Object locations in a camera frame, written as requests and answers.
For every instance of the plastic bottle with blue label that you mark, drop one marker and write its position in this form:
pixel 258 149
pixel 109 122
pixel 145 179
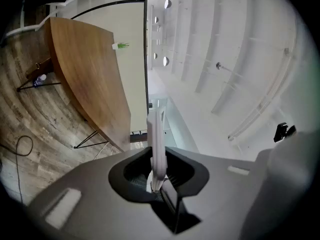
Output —
pixel 39 81

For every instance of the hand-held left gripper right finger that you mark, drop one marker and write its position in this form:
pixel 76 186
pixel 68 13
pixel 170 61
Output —
pixel 162 159

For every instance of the white dome pendant lamp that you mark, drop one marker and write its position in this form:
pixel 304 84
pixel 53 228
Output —
pixel 167 3
pixel 155 56
pixel 156 19
pixel 166 61

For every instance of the wooden table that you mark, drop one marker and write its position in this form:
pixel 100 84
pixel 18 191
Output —
pixel 87 79

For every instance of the grey ceiling spot lamp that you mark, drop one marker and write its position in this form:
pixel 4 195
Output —
pixel 218 65

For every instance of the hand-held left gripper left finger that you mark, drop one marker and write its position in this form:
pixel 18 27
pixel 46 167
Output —
pixel 152 144

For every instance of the brown wooden stool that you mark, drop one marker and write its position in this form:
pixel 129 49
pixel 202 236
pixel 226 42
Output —
pixel 40 66

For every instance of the black mounted camera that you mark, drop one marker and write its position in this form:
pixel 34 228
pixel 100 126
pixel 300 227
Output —
pixel 282 132

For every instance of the small potted green plant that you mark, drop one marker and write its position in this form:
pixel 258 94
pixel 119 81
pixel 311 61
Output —
pixel 119 45

